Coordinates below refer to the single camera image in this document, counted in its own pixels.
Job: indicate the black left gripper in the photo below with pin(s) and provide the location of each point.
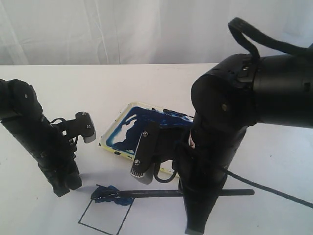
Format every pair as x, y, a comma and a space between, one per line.
58, 165

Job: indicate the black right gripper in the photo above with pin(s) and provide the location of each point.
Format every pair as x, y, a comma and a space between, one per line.
202, 178

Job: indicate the black paintbrush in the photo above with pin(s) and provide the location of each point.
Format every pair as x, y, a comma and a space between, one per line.
102, 193

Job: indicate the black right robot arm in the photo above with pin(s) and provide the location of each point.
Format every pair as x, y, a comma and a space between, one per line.
237, 93

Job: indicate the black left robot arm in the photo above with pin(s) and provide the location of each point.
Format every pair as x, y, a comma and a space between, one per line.
22, 116

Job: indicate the white paint tray blue paint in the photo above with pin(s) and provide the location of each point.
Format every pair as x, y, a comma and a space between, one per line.
123, 135

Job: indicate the white backdrop curtain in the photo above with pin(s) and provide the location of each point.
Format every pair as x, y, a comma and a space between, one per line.
64, 32

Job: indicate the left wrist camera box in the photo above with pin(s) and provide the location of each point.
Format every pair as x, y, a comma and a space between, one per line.
82, 126

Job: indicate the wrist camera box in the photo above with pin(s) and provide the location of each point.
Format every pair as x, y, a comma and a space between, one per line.
156, 145
82, 126

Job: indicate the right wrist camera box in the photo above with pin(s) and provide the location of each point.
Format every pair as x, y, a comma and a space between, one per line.
156, 145

